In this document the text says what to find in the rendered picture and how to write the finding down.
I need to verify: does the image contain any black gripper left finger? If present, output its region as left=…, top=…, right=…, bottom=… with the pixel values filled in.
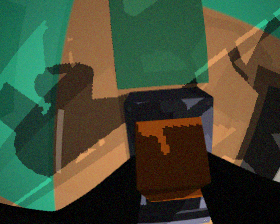
left=0, top=156, right=141, bottom=224

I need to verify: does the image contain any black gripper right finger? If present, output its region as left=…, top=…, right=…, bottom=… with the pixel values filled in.
left=200, top=151, right=280, bottom=224

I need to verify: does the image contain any orange l-shaped block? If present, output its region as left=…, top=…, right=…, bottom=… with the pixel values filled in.
left=135, top=116, right=211, bottom=201

